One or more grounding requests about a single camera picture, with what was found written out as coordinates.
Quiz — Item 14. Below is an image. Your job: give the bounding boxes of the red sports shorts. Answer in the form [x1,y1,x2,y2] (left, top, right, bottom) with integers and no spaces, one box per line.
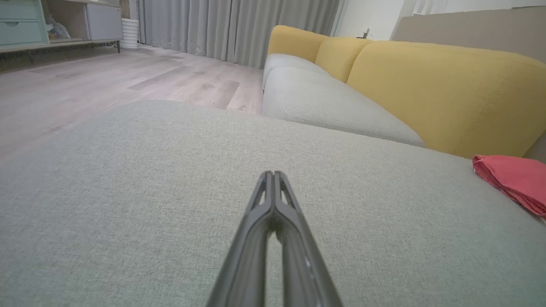
[472,154,546,219]

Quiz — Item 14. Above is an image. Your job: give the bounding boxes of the beige upright board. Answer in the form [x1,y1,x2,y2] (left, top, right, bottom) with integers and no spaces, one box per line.
[390,6,546,65]

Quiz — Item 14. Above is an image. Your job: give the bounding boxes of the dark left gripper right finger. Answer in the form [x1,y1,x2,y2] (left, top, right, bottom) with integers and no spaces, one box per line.
[273,171,344,307]

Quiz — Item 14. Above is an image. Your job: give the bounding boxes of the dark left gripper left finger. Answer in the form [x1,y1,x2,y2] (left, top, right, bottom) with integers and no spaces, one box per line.
[206,171,274,307]

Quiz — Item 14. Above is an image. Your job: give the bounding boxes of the grey pleated curtain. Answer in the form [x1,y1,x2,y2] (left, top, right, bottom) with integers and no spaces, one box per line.
[136,0,344,69]

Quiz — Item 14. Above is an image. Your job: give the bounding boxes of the clear plastic bag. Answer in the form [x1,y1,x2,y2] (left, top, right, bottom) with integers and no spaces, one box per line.
[45,15,71,40]

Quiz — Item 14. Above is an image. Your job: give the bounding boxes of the white ribbed cylinder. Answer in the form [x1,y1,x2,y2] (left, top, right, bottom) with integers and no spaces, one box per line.
[121,17,141,51]

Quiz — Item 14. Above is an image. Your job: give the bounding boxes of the yellow sofa back cushion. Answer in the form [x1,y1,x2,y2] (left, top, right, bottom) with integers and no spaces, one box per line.
[267,25,330,64]
[346,40,546,159]
[314,36,372,84]

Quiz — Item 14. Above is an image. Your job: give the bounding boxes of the teal and white cabinet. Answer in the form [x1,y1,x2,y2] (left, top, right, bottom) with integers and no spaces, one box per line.
[0,0,124,55]

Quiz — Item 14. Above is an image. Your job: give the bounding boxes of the grey sofa seat cushion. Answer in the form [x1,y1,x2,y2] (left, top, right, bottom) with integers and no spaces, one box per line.
[261,66,426,148]
[263,53,333,91]

